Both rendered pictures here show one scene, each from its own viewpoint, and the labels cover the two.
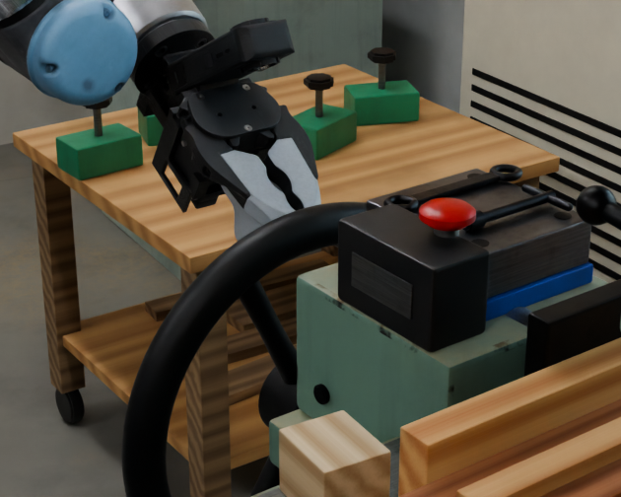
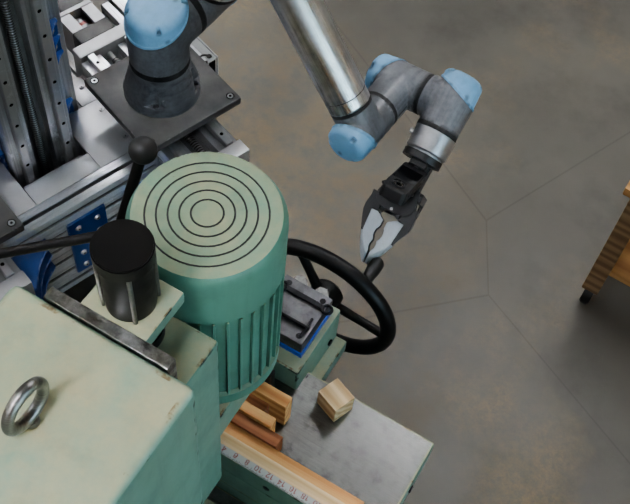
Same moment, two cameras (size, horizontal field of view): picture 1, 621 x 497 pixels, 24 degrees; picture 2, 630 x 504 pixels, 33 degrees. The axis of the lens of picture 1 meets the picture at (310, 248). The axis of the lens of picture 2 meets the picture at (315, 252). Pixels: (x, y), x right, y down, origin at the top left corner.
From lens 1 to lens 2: 1.45 m
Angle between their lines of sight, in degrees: 54
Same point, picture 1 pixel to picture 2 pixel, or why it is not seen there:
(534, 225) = (287, 329)
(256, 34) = (387, 190)
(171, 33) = (412, 153)
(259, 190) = (366, 230)
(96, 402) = not seen: outside the picture
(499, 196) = (307, 312)
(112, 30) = (351, 146)
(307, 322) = not seen: hidden behind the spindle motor
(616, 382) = not seen: hidden behind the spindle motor
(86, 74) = (339, 150)
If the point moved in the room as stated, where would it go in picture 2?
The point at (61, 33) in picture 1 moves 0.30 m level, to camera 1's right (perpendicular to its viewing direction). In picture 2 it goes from (333, 134) to (411, 279)
